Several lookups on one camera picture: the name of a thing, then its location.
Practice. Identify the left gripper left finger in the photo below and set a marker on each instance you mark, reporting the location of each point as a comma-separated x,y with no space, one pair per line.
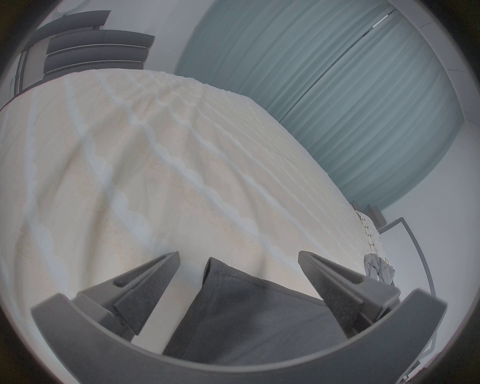
144,290

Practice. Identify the white printed pillow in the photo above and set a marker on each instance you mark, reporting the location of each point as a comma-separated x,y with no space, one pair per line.
373,232

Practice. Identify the pile of clothes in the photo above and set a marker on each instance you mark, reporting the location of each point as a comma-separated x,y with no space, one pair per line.
380,268

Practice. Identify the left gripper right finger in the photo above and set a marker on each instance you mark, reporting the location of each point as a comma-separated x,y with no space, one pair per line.
337,292

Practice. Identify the bed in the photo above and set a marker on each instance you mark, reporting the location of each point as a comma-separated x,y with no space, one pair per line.
168,157

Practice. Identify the black garment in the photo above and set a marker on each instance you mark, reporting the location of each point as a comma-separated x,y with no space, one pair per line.
255,322

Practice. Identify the blue-green curtain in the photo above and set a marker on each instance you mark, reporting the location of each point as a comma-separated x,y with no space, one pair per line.
382,120
262,48

